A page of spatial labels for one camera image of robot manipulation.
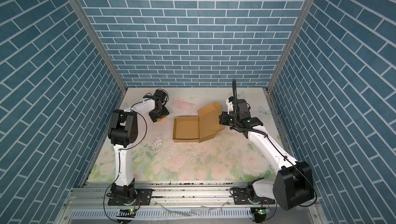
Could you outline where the brown cardboard box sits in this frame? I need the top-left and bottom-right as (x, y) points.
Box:
(173, 102), (225, 143)

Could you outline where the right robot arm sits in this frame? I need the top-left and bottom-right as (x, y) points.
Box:
(219, 97), (318, 210)

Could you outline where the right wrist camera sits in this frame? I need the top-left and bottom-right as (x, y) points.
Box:
(226, 96), (234, 114)

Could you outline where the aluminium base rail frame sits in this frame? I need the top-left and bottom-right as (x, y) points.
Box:
(56, 182), (327, 224)

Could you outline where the left corner aluminium post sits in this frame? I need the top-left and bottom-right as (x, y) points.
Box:
(68, 0), (127, 94)

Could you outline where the corner aluminium post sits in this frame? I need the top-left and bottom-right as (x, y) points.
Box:
(266, 0), (327, 93)
(68, 0), (127, 94)

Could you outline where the white slotted cable duct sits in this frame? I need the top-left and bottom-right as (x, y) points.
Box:
(71, 207), (253, 220)

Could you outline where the right corner aluminium post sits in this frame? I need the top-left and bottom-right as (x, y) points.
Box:
(266, 0), (327, 93)

